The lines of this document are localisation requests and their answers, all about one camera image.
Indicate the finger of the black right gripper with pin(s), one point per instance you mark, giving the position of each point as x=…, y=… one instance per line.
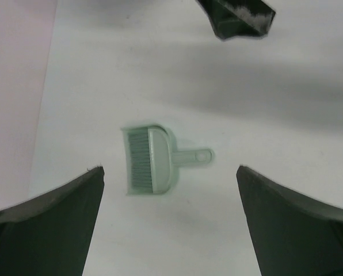
x=238, y=18

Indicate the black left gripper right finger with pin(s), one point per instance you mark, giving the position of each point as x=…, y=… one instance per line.
x=292, y=234

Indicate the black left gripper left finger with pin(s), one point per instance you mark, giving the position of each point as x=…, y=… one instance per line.
x=51, y=233

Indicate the green hand brush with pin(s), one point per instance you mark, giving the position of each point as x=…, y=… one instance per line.
x=148, y=159

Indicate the green plastic dustpan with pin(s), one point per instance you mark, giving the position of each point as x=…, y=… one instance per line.
x=171, y=161

